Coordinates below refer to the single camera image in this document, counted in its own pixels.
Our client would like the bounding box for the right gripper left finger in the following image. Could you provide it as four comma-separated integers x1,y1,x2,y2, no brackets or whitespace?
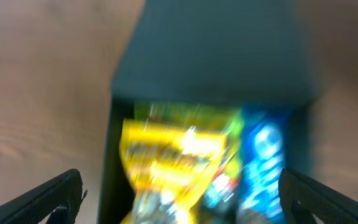
0,169,87,224

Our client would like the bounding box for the green Haribo gummy bag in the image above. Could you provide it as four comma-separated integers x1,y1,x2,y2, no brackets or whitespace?
134,102,245,216

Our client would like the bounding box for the yellow seed snack bag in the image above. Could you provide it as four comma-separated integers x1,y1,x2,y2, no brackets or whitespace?
119,119,227,224

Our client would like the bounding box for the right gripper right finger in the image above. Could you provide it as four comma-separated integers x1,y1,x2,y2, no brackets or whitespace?
278,169,358,224

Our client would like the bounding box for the black open gift box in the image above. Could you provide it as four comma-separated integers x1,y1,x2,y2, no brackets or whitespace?
98,0,318,223

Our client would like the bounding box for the blue Oreo cookie pack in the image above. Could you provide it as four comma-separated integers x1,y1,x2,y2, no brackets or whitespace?
236,105,288,224

